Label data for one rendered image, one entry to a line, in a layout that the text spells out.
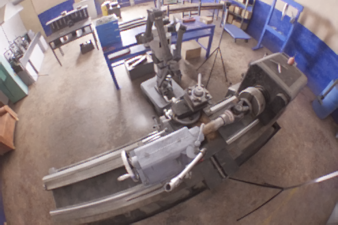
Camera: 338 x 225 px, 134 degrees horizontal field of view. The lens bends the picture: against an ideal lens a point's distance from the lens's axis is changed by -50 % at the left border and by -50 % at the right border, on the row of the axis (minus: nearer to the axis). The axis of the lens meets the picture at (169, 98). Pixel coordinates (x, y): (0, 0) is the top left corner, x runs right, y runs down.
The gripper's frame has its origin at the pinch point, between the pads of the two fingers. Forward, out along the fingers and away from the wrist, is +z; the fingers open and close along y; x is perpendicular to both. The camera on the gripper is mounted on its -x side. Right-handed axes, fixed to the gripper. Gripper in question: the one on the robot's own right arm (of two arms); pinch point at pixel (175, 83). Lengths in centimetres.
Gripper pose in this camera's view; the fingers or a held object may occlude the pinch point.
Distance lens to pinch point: 131.4
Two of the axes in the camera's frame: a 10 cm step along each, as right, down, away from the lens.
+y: 8.1, -4.7, 3.5
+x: -5.0, -2.6, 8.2
